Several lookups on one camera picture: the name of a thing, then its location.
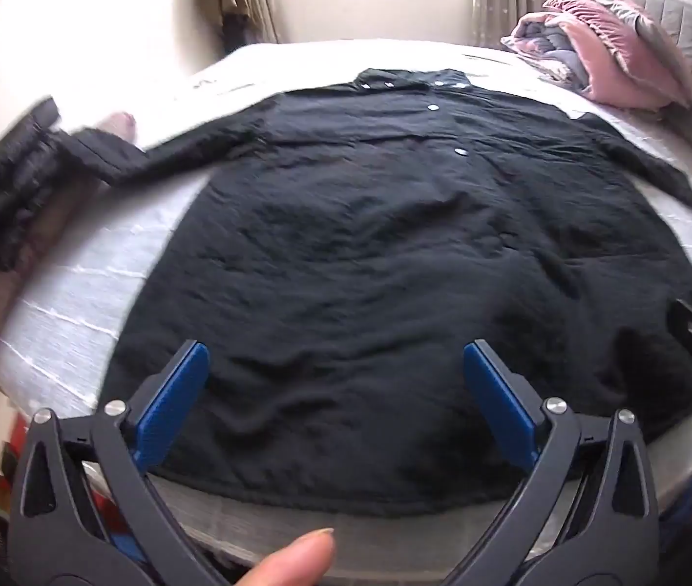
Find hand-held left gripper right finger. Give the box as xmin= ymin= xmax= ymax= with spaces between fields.
xmin=443 ymin=339 xmax=661 ymax=586

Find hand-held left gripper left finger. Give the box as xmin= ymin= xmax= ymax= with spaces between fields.
xmin=7 ymin=340 xmax=231 ymax=586

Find black button shirt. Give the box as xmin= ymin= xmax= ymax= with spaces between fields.
xmin=62 ymin=66 xmax=692 ymax=517

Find bed with grey bedspread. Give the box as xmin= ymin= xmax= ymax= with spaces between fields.
xmin=0 ymin=40 xmax=692 ymax=563

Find folded pink grey blanket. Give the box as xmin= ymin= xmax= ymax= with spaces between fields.
xmin=543 ymin=0 xmax=692 ymax=112

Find black padded jacket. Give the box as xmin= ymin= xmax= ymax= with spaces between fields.
xmin=0 ymin=96 xmax=78 ymax=275

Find grey pillow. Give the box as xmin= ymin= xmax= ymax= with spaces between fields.
xmin=571 ymin=0 xmax=692 ymax=105

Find folded pink quilt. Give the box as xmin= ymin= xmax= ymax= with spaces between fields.
xmin=500 ymin=11 xmax=597 ymax=97

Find dark hanging cloth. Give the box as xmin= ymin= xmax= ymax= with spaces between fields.
xmin=220 ymin=12 xmax=250 ymax=55

